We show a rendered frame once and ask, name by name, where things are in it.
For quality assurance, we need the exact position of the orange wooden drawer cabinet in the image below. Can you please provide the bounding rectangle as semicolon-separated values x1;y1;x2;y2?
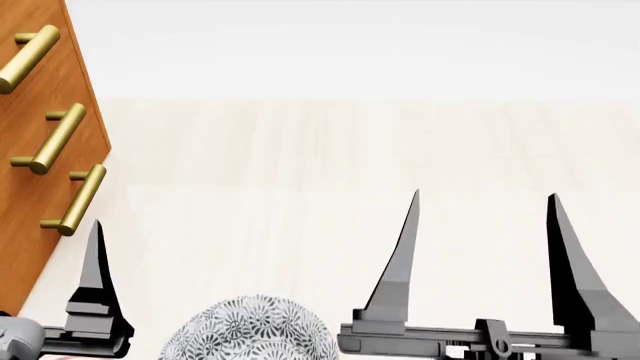
0;0;113;318

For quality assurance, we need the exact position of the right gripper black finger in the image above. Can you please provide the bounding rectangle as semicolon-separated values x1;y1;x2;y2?
351;189;421;336
545;192;640;334

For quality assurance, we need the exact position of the grey floral patterned bowl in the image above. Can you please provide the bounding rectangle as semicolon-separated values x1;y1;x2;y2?
158;294;342;360

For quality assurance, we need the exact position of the long brass drawer handle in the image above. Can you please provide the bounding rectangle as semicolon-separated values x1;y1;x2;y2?
39;163;108;237
0;24;62;96
9;102;88;177

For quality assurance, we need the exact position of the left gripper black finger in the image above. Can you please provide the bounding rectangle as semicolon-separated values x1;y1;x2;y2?
63;219;136;357

